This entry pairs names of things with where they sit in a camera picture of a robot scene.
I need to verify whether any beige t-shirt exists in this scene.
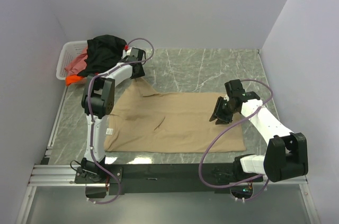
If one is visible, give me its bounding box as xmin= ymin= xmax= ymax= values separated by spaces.
xmin=104 ymin=78 xmax=229 ymax=153

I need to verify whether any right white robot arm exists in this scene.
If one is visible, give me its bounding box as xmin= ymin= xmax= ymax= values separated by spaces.
xmin=210 ymin=79 xmax=308 ymax=182

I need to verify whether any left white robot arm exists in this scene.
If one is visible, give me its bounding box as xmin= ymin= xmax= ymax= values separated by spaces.
xmin=77 ymin=47 xmax=146 ymax=183

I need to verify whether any pink t-shirt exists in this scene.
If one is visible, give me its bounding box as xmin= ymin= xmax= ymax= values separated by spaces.
xmin=65 ymin=48 xmax=88 ymax=76

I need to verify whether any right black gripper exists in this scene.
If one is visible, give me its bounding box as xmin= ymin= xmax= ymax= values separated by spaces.
xmin=209 ymin=96 xmax=237 ymax=125

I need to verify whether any black base beam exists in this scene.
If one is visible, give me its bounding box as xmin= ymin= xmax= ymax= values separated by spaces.
xmin=105 ymin=163 xmax=255 ymax=194

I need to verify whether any black t-shirt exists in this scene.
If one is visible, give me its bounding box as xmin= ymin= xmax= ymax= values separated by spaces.
xmin=77 ymin=34 xmax=127 ymax=77

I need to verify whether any aluminium rail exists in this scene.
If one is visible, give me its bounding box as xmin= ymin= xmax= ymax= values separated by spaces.
xmin=29 ymin=162 xmax=309 ymax=186

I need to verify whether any orange t-shirt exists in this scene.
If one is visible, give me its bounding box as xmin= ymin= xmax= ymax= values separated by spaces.
xmin=65 ymin=75 xmax=86 ymax=87

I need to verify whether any white plastic basket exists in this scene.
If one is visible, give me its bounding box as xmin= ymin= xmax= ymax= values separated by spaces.
xmin=56 ymin=40 xmax=128 ymax=82

